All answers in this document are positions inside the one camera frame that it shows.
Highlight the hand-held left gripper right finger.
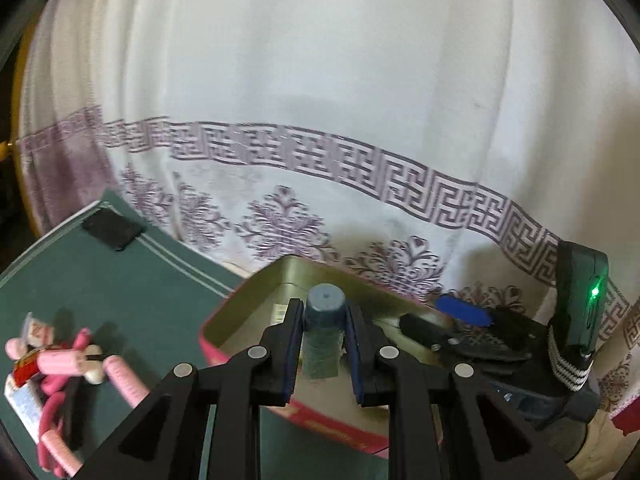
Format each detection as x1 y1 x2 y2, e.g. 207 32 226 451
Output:
346 302 576 480

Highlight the white purple-patterned curtain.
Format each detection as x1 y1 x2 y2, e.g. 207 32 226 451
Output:
15 0 640 461

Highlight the small cream bottle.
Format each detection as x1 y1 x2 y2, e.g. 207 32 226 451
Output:
82 345 108 385

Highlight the yellow wooden frame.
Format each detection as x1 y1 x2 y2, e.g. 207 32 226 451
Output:
0 35 41 236

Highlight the red snack packet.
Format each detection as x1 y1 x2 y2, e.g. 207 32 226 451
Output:
12 350 47 388

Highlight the black rectangular pad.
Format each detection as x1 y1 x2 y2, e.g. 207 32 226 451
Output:
81 207 147 252

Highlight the white tissue pack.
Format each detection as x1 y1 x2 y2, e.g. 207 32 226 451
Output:
22 312 52 348

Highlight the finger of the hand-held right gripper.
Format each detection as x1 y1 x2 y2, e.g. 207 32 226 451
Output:
436 293 493 329
401 312 454 351

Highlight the dark teal cylindrical bottle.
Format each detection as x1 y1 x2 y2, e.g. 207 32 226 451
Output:
300 284 347 380

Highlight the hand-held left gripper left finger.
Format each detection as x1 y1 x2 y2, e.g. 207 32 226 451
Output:
75 298 305 480

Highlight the pink hair roller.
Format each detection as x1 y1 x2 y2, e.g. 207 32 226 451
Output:
102 355 148 408
42 347 93 376
40 430 83 478

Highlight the red tin box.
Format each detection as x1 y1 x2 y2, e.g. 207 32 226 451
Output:
198 254 451 456

